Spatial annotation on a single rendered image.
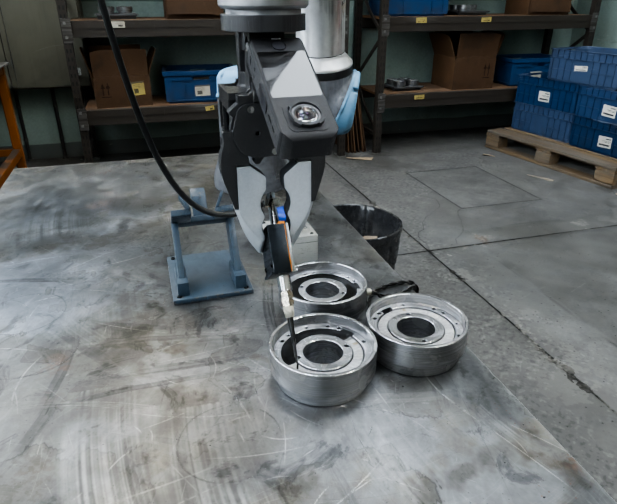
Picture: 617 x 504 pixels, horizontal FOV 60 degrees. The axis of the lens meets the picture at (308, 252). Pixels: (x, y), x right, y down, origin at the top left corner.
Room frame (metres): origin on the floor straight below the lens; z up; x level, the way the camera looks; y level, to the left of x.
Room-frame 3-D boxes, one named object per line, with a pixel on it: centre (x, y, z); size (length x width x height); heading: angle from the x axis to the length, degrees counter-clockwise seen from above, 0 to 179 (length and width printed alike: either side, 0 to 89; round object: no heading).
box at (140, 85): (3.92, 1.30, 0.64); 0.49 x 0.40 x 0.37; 112
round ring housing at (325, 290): (0.55, -0.02, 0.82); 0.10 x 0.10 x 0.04
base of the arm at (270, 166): (1.04, 0.11, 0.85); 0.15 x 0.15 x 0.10
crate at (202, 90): (4.09, 0.79, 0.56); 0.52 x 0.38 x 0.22; 104
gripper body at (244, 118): (0.50, 0.04, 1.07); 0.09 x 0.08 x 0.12; 17
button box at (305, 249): (0.71, 0.03, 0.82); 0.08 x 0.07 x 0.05; 17
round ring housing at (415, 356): (0.48, -0.11, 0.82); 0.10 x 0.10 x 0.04
